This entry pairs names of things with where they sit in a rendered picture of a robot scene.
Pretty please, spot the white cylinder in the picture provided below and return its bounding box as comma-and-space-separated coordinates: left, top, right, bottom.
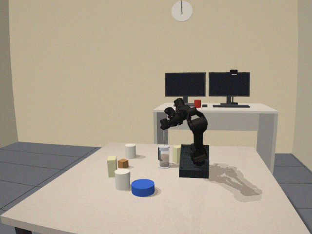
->
125, 144, 136, 159
115, 168, 130, 191

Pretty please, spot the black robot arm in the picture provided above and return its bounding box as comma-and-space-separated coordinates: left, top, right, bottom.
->
164, 98, 208, 167

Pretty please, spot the pale yellow rectangular block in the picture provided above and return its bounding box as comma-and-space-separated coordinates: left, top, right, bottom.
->
107, 156, 117, 177
173, 145, 181, 163

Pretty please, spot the orange cube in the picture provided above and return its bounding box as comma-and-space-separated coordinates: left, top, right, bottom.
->
117, 159, 129, 169

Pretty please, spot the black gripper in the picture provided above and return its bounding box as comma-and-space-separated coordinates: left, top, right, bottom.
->
160, 114, 183, 130

